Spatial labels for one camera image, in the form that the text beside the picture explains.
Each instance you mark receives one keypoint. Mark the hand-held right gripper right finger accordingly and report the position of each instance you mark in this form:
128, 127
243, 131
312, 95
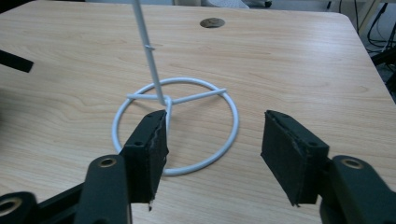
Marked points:
286, 158

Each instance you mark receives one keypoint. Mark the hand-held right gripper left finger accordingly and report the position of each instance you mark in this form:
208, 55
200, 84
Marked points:
146, 155

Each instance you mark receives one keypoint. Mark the black stand leg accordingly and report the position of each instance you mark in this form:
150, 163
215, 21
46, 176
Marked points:
386, 59

